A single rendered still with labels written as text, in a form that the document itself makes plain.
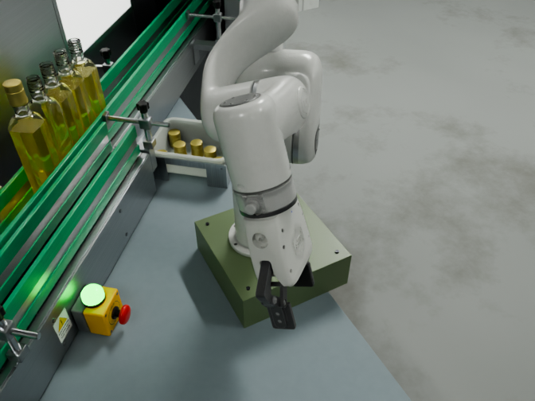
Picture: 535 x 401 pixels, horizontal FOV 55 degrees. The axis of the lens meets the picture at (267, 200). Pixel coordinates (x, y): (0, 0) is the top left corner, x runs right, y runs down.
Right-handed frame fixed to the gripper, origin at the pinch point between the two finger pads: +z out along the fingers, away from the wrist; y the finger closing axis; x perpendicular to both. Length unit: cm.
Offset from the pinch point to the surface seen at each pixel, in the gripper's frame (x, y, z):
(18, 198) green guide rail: 67, 20, -10
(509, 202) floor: -32, 187, 85
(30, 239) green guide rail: 57, 11, -5
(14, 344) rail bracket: 46.4, -8.8, 3.3
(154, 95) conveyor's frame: 63, 74, -16
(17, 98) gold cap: 56, 21, -30
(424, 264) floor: 3, 135, 85
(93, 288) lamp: 46.2, 10.3, 6.1
